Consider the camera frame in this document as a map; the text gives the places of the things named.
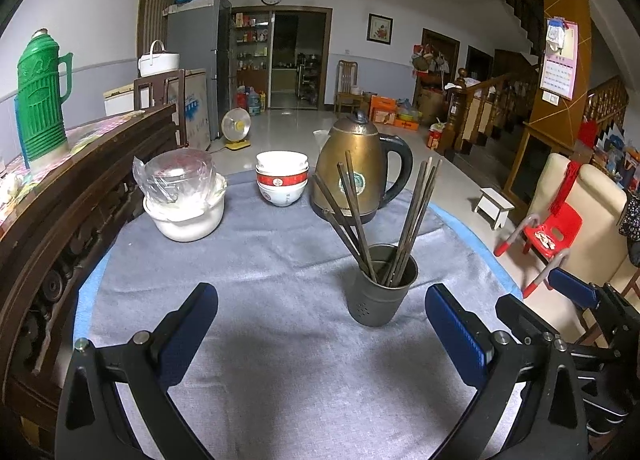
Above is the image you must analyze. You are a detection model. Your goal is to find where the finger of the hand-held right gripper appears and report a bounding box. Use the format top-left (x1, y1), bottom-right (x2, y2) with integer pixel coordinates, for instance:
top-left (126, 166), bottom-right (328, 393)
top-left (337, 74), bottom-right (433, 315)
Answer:
top-left (547, 267), bottom-right (640, 356)
top-left (495, 294), bottom-right (558, 346)

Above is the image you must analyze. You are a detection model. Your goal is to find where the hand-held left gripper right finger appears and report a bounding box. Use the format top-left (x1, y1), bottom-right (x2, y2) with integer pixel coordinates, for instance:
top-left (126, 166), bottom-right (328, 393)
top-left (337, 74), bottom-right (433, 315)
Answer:
top-left (425, 284), bottom-right (588, 460)

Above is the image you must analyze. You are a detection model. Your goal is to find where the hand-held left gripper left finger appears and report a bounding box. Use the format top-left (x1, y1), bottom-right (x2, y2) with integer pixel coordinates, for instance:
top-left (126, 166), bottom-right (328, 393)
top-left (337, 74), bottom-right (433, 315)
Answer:
top-left (55, 283), bottom-right (219, 460)

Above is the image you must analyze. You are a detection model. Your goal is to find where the grey metal chopstick holder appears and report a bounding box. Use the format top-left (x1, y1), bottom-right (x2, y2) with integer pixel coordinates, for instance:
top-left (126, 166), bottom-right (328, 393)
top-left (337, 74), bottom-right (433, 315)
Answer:
top-left (348, 243), bottom-right (419, 327)

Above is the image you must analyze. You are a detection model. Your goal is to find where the red child chair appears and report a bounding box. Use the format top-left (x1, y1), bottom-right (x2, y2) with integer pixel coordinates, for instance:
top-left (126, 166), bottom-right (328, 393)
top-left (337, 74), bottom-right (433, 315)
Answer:
top-left (495, 200), bottom-right (583, 298)

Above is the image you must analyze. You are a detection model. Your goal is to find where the cream padded chair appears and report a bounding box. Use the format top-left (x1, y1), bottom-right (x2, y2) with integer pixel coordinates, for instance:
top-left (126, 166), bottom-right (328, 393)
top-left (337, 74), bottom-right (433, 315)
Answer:
top-left (522, 153), bottom-right (640, 348)

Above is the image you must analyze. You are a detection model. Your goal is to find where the grey tablecloth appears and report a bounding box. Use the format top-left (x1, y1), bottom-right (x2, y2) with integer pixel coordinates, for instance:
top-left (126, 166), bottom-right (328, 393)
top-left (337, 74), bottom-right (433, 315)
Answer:
top-left (75, 170), bottom-right (523, 460)

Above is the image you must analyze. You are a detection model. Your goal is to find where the blue table cover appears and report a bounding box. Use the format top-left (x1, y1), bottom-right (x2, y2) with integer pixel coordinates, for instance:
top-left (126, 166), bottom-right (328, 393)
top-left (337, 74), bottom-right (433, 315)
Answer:
top-left (73, 203), bottom-right (524, 341)

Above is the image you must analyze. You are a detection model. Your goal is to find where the white plastic basin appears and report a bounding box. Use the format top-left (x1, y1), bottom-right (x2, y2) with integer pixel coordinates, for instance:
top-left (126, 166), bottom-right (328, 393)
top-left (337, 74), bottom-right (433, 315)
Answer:
top-left (143, 173), bottom-right (228, 242)

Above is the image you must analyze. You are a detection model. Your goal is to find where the white step stool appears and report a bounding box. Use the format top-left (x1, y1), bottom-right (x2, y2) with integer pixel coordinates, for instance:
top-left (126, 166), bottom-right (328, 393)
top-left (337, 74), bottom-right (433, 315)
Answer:
top-left (474, 187), bottom-right (516, 230)

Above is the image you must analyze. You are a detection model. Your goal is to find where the clear plastic bag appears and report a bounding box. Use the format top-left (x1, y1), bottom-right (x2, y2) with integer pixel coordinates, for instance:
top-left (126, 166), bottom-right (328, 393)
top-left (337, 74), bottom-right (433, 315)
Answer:
top-left (132, 148), bottom-right (221, 206)

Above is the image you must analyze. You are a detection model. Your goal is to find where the white bowl blue print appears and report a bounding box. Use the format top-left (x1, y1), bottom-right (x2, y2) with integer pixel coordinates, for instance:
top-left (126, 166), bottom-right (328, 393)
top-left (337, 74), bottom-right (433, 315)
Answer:
top-left (258, 183), bottom-right (306, 207)

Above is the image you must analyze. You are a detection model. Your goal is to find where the carved dark wooden cabinet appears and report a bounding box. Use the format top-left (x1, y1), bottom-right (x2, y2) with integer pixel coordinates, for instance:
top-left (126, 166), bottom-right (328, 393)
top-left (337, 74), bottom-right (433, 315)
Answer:
top-left (0, 103), bottom-right (181, 441)

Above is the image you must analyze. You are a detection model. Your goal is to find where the white bowl red band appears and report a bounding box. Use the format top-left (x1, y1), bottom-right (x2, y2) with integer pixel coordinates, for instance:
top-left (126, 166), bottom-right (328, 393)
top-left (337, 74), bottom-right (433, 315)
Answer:
top-left (256, 171), bottom-right (309, 189)

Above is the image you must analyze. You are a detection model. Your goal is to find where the gold electric kettle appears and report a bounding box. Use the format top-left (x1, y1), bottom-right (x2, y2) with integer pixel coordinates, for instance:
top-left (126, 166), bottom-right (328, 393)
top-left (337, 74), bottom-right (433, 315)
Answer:
top-left (309, 110), bottom-right (414, 225)

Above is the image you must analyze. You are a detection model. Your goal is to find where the wooden stair banister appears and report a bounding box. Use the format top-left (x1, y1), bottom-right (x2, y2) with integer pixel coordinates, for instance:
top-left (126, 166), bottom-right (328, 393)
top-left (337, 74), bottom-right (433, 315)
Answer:
top-left (446, 68), bottom-right (548, 156)

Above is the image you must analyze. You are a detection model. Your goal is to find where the yellow round heater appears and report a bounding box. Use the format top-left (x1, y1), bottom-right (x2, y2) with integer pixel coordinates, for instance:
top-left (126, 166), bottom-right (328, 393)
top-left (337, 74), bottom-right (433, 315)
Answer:
top-left (221, 108), bottom-right (253, 151)

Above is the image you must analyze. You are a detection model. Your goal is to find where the floral table cover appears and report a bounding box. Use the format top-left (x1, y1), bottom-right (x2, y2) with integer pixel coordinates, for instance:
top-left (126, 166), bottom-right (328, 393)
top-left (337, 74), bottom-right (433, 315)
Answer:
top-left (0, 109), bottom-right (151, 233)

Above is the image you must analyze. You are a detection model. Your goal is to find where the dark wooden chair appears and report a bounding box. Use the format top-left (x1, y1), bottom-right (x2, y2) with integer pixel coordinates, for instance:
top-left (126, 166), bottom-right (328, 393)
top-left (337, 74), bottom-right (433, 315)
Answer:
top-left (132, 69), bottom-right (187, 148)

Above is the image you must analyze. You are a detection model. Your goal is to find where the green thermos flask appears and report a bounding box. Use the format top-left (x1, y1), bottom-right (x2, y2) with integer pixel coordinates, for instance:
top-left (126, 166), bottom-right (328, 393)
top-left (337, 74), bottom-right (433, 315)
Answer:
top-left (15, 29), bottom-right (74, 172)

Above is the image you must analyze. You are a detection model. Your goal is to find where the white lidded pot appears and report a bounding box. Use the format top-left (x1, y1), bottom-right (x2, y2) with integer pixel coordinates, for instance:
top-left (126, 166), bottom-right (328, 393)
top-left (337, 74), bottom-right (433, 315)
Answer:
top-left (138, 39), bottom-right (181, 78)

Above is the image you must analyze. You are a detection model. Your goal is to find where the light wooden chair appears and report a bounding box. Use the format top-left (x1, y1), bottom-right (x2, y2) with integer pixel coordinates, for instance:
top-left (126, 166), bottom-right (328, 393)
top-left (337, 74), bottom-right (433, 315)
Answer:
top-left (334, 60), bottom-right (362, 114)

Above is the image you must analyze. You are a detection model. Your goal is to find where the grey refrigerator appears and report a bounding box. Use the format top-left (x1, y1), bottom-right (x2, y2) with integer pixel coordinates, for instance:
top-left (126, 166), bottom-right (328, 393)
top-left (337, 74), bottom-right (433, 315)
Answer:
top-left (166, 0), bottom-right (234, 142)

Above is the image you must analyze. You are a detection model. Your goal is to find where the wooden display cabinet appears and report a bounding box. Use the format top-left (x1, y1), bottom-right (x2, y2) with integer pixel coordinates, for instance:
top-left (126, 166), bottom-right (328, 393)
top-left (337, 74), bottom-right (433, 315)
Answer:
top-left (231, 11), bottom-right (273, 110)

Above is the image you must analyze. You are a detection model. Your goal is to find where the pink wall calendar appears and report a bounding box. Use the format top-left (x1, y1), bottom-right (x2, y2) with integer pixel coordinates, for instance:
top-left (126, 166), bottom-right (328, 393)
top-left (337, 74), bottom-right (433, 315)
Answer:
top-left (539, 16), bottom-right (580, 101)

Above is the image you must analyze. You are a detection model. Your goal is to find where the framed wall picture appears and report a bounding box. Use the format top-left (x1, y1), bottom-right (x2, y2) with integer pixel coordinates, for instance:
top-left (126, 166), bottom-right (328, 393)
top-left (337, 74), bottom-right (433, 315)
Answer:
top-left (367, 13), bottom-right (394, 45)

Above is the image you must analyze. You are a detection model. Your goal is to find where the wooden doorway frame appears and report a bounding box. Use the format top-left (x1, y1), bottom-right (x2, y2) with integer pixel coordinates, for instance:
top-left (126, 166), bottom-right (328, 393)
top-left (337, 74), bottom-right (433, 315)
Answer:
top-left (231, 6), bottom-right (333, 111)

